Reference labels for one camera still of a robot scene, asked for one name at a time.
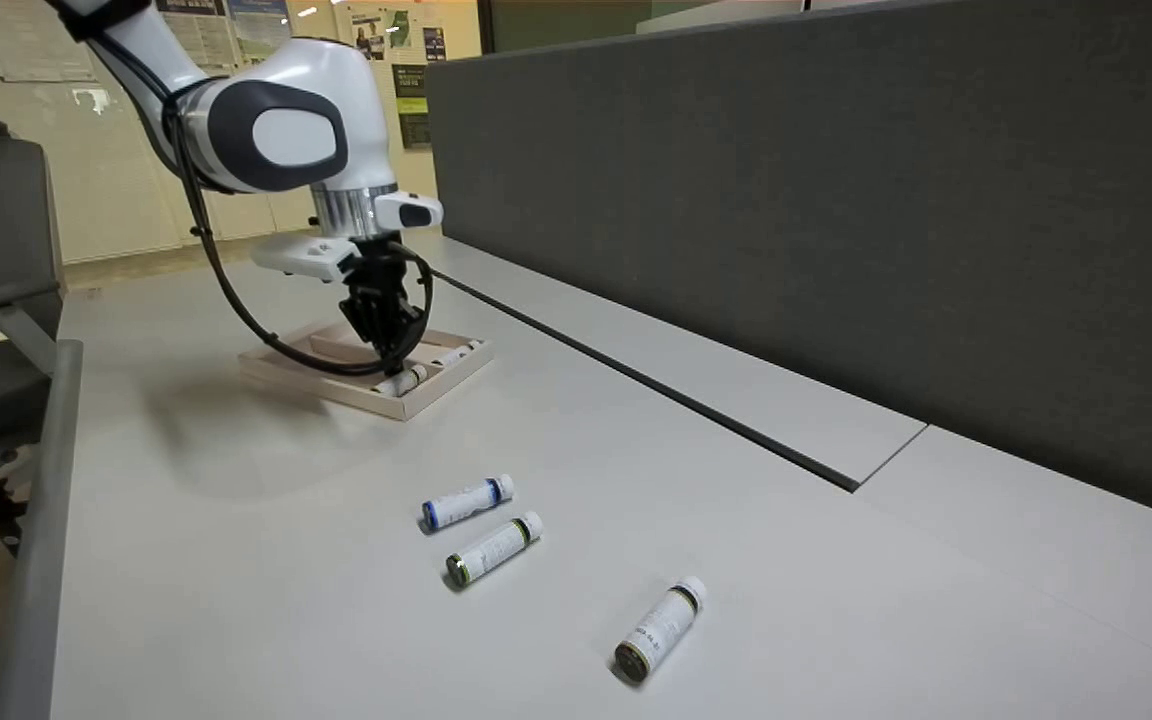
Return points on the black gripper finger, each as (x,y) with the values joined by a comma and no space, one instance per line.
(407,342)
(376,336)

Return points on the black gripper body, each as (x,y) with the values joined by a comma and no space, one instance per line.
(376,294)

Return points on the white tube blue label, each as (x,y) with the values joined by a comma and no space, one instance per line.
(462,506)

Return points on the white tube green cap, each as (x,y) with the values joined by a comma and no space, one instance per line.
(480,559)

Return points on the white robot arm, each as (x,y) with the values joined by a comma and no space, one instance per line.
(305,119)

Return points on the shallow wooden tray box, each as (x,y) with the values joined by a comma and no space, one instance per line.
(429,373)

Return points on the white tube dark cap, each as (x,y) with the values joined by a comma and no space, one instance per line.
(663,628)

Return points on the dark grey partition panel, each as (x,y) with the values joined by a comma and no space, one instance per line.
(943,204)

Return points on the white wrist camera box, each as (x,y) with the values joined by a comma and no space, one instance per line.
(321,257)

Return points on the grey cable tray lid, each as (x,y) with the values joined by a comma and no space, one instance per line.
(785,413)

